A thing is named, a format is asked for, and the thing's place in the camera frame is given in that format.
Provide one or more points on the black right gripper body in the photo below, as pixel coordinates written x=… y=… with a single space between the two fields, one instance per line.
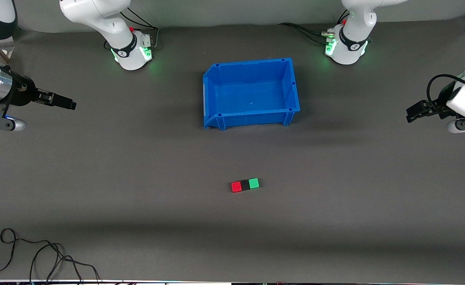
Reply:
x=23 y=94

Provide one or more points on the green cube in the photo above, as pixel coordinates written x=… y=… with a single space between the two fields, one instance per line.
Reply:
x=254 y=183

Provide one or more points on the black cube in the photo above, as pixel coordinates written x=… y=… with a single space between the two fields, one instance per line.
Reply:
x=245 y=185

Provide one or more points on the red cube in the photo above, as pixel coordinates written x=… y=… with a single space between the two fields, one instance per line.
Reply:
x=236 y=187

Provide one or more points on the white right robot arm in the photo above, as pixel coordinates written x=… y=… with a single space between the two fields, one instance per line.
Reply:
x=129 y=55

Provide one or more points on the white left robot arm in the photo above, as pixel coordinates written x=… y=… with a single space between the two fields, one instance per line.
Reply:
x=351 y=49

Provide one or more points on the silver base connector block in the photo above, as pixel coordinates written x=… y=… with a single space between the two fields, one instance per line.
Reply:
x=328 y=35
x=146 y=40

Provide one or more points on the grey table mat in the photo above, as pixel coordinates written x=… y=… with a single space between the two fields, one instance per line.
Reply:
x=137 y=217

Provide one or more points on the blue plastic bin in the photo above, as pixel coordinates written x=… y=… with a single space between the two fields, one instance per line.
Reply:
x=252 y=91

